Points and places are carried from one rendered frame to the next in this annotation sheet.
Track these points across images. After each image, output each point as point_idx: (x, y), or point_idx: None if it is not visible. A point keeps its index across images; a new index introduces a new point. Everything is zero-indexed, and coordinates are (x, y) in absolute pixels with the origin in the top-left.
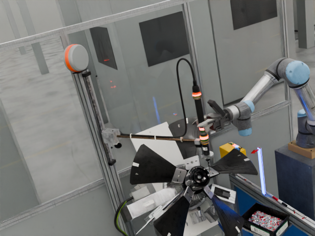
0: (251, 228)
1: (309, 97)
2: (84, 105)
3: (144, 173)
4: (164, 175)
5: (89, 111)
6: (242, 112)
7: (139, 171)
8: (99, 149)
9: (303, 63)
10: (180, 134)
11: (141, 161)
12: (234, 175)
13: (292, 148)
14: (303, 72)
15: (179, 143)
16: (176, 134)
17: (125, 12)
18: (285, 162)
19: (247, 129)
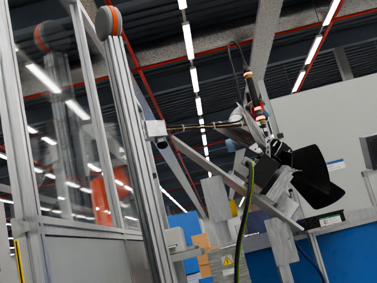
0: (320, 224)
1: (270, 134)
2: (123, 79)
3: (252, 128)
4: (261, 139)
5: (130, 87)
6: None
7: (249, 123)
8: (140, 147)
9: None
10: (226, 131)
11: (245, 114)
12: (230, 240)
13: (256, 207)
14: (266, 107)
15: (232, 136)
16: (223, 130)
17: None
18: (260, 219)
19: None
